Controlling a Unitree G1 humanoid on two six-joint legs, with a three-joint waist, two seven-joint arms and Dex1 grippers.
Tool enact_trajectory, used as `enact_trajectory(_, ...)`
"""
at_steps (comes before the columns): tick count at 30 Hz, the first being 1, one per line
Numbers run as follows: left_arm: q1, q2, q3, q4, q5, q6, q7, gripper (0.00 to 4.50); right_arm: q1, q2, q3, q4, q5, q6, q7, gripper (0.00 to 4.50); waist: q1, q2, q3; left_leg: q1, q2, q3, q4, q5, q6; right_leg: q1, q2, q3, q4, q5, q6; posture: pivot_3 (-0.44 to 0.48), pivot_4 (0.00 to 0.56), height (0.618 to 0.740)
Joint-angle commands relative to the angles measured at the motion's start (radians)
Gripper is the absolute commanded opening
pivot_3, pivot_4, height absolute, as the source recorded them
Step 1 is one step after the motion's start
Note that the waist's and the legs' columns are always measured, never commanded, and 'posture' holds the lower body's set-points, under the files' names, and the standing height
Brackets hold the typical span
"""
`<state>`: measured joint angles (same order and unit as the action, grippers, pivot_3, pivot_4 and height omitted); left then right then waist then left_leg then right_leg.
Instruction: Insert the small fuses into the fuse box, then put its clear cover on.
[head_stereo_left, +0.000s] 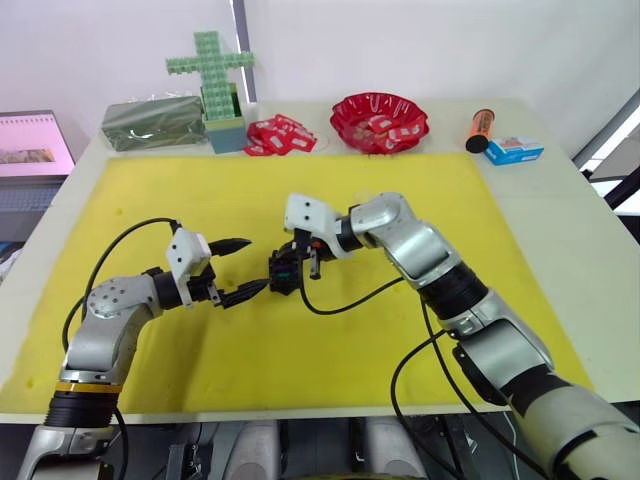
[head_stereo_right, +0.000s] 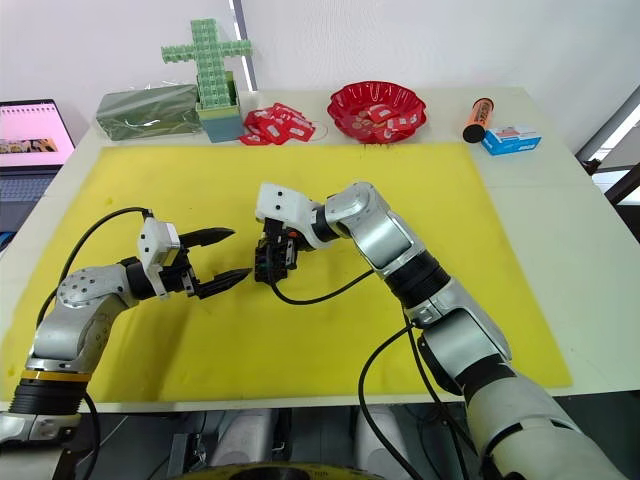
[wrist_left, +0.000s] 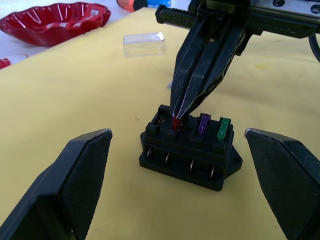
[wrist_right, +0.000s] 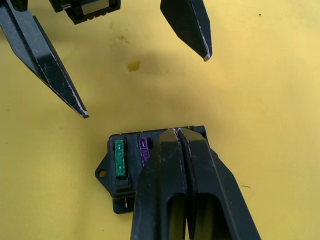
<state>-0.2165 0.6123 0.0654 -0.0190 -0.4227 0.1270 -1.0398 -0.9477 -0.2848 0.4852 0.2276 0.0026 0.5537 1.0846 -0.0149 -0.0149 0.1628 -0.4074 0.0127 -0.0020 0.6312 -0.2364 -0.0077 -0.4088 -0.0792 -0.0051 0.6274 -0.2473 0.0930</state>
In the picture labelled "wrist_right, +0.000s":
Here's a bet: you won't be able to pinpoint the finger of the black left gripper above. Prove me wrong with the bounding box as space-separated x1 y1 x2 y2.
0 0 90 119
159 0 214 63

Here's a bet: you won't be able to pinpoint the green blade fuse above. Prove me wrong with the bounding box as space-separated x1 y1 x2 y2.
113 139 127 180

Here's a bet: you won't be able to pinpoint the purple blade fuse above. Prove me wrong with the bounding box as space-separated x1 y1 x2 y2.
137 137 151 169

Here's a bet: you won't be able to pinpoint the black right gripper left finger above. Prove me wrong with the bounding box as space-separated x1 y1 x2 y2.
129 128 189 240

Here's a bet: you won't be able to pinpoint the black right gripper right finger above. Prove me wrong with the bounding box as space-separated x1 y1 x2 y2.
177 127 262 240

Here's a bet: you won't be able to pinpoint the black fuse box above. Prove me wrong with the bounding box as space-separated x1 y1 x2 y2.
94 125 220 215

